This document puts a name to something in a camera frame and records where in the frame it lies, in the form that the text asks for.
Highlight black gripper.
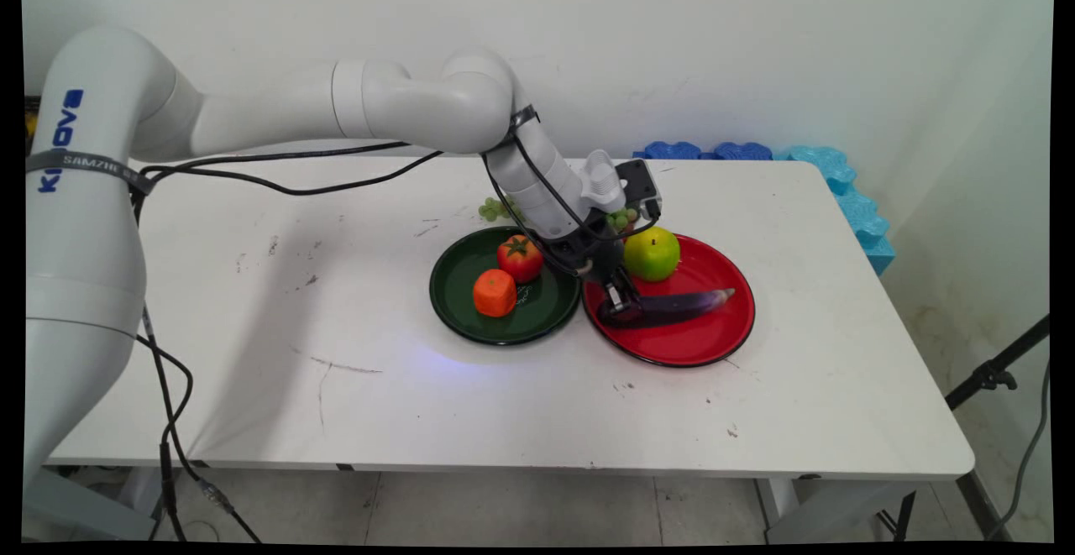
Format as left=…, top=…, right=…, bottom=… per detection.
left=541, top=230, right=646, bottom=327

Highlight green toy grape bunch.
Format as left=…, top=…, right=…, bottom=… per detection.
left=478, top=196, right=642, bottom=234

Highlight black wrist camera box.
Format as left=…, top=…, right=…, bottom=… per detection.
left=615, top=159, right=665, bottom=223

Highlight black floor cable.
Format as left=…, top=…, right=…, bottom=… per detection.
left=133, top=190, right=263, bottom=544

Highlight white table leg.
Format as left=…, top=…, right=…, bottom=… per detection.
left=124, top=466, right=182, bottom=524
left=754, top=476, right=910, bottom=544

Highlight grey velcro cable strap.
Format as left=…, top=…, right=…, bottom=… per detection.
left=24, top=149, right=157, bottom=196

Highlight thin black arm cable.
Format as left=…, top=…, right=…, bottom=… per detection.
left=138, top=149, right=445, bottom=198

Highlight red toy tomato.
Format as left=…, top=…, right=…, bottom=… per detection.
left=496, top=234, right=546, bottom=285

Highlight grey hanging cable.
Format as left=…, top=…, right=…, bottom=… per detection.
left=986, top=360, right=1052, bottom=541

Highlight orange toy persimmon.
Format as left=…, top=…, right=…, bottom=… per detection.
left=473, top=269, right=519, bottom=319

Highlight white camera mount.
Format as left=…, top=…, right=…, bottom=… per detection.
left=579, top=149, right=627, bottom=214

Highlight dark green round plate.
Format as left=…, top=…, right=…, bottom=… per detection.
left=429, top=226, right=584, bottom=347

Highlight red round plate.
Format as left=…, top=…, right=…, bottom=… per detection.
left=582, top=233, right=757, bottom=369

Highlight purple toy eggplant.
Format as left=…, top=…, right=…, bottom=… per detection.
left=598, top=287, right=737, bottom=330

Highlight black tripod stand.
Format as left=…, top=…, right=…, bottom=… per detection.
left=877, top=315, right=1051, bottom=543

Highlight light blue foam mat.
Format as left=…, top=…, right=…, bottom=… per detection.
left=772, top=146, right=898, bottom=277

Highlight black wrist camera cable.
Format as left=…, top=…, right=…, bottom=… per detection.
left=126, top=105, right=666, bottom=279

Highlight green toy apple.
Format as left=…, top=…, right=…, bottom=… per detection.
left=623, top=227, right=683, bottom=283

